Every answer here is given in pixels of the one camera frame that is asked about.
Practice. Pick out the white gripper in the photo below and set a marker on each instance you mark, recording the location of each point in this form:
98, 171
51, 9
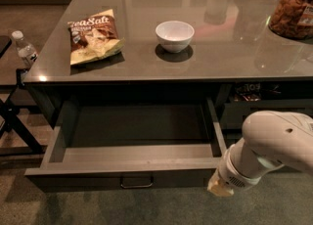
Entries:
232, 176

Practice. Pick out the grey top drawer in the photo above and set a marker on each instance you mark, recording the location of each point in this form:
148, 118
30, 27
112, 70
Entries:
92, 147

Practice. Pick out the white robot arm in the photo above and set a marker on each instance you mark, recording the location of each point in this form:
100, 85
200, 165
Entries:
270, 140

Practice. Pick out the right upper grey drawer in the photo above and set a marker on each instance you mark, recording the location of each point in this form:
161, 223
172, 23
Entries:
290, 97

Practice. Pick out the snack bag in drawer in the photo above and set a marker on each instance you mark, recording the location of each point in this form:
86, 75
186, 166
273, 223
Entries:
249, 92

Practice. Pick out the white ceramic bowl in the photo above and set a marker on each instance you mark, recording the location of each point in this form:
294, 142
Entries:
174, 36

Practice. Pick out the grey counter cabinet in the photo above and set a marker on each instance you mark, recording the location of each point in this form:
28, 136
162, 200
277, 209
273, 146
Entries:
232, 44

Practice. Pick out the clear jar of nuts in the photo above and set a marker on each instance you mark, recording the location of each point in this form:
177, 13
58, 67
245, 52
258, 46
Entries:
293, 19

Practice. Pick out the sea salt chip bag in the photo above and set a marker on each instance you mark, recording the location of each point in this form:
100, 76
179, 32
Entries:
94, 38

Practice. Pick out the clear plastic water bottle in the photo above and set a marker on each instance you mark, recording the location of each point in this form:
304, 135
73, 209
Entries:
26, 51

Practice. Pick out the black side table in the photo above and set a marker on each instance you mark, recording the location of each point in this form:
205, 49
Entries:
13, 98

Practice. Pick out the metal drawer handle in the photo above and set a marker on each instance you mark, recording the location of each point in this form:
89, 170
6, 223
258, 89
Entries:
136, 182

